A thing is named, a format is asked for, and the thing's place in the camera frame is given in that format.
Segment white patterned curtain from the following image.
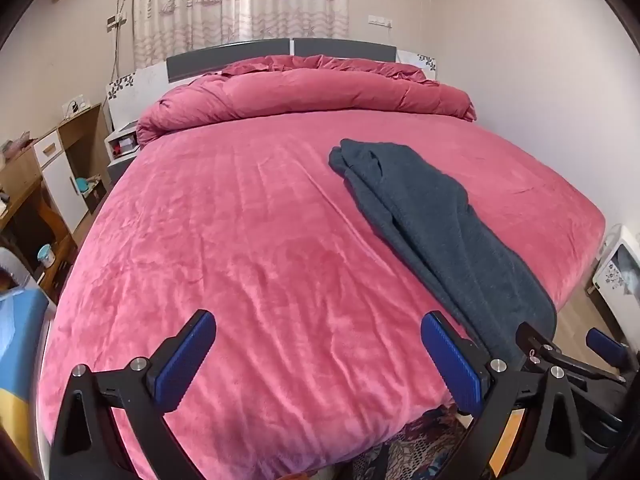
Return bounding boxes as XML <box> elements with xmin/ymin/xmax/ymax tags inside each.
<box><xmin>132</xmin><ymin>0</ymin><xmax>351</xmax><ymax>68</ymax></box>

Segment blue and yellow cloth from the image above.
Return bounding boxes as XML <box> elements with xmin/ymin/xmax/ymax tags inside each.
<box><xmin>0</xmin><ymin>287</ymin><xmax>51</xmax><ymax>466</ymax></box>

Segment white nightstand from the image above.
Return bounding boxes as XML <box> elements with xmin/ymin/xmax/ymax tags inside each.
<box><xmin>105</xmin><ymin>120</ymin><xmax>143</xmax><ymax>183</ymax></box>

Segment wooden desk cabinet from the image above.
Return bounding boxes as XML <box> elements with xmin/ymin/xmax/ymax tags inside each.
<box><xmin>0</xmin><ymin>102</ymin><xmax>108</xmax><ymax>301</ymax></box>

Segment dark floral cloth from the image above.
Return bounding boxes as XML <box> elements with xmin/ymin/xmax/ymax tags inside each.
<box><xmin>350</xmin><ymin>405</ymin><xmax>481</xmax><ymax>480</ymax></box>

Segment dark grey pants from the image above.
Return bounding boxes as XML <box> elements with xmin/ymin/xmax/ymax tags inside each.
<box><xmin>328</xmin><ymin>138</ymin><xmax>558</xmax><ymax>366</ymax></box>

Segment white floral heater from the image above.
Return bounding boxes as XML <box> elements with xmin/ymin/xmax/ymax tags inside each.
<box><xmin>585</xmin><ymin>225</ymin><xmax>640</xmax><ymax>307</ymax></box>

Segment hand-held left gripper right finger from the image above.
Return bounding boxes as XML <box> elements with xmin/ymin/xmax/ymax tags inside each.
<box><xmin>420</xmin><ymin>311</ymin><xmax>586</xmax><ymax>480</ymax></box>

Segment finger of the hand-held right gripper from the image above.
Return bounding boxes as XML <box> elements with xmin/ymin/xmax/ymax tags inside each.
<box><xmin>515</xmin><ymin>321</ymin><xmax>628</xmax><ymax>386</ymax></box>
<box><xmin>586</xmin><ymin>328</ymin><xmax>632</xmax><ymax>371</ymax></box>

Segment bed with pink sheet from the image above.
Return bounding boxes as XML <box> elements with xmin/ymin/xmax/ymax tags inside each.
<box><xmin>37</xmin><ymin>120</ymin><xmax>606</xmax><ymax>480</ymax></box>

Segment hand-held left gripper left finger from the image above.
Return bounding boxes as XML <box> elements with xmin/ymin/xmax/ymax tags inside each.
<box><xmin>47</xmin><ymin>309</ymin><xmax>217</xmax><ymax>480</ymax></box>

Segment grey and white headboard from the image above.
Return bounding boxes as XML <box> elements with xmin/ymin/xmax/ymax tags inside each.
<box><xmin>105</xmin><ymin>37</ymin><xmax>438</xmax><ymax>128</ymax></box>

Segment pink duvet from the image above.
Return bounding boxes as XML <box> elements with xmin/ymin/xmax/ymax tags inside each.
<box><xmin>136</xmin><ymin>55</ymin><xmax>476</xmax><ymax>148</ymax></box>

